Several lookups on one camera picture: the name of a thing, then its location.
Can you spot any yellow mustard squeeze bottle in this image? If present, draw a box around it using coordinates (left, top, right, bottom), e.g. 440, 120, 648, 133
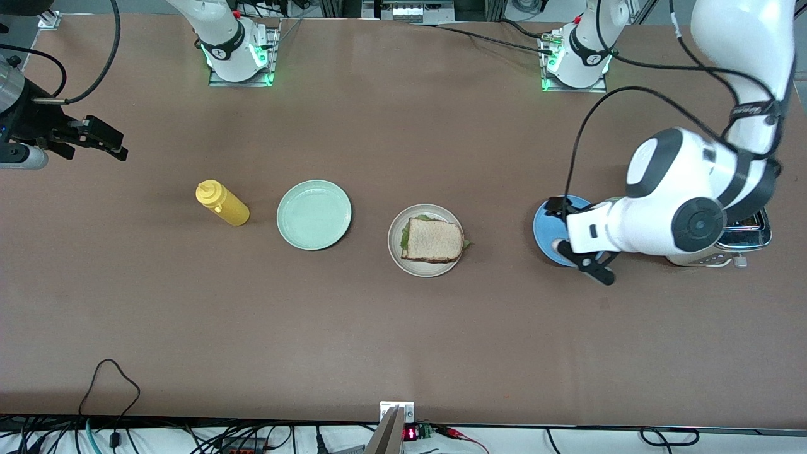
195, 180, 250, 226

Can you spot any toasted bread slice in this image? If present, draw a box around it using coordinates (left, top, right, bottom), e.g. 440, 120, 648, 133
401, 217, 465, 264

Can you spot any green lettuce leaf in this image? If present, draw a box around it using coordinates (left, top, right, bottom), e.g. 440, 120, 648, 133
400, 214, 472, 252

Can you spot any blue plate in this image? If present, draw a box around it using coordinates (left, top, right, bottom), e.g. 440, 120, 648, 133
533, 194, 596, 267

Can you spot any beige plate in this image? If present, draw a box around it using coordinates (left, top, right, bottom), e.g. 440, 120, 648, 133
387, 203, 465, 278

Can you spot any light green plate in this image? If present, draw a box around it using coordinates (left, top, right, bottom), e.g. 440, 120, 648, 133
276, 180, 352, 251

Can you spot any beige and chrome toaster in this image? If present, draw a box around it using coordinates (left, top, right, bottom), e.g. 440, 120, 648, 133
665, 208, 773, 269

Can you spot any red clip lead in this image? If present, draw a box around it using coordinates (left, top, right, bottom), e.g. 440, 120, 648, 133
435, 426, 489, 453

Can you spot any grey metal beam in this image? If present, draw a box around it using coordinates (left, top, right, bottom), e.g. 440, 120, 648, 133
364, 407, 404, 454

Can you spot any white power strip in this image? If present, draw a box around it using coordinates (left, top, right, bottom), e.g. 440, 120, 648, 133
363, 0, 455, 21

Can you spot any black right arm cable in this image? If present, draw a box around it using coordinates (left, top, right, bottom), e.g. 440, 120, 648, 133
0, 0, 122, 105

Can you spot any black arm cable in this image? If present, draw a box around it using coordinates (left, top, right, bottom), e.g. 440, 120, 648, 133
0, 0, 122, 105
562, 0, 782, 201

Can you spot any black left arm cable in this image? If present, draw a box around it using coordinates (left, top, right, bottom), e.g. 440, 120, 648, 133
562, 0, 782, 201

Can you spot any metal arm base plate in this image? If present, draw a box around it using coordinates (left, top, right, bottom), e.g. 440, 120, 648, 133
539, 28, 609, 94
208, 18, 282, 88

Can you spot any black coiled cable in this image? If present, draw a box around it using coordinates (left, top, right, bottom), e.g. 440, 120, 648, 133
639, 426, 700, 447

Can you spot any white metal bracket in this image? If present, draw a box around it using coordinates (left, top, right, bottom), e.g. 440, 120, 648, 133
380, 401, 415, 423

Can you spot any thin black table cable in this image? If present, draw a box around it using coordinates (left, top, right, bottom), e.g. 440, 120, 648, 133
410, 22, 555, 56

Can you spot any black looped cable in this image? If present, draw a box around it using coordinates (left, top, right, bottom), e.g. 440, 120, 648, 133
77, 358, 141, 450

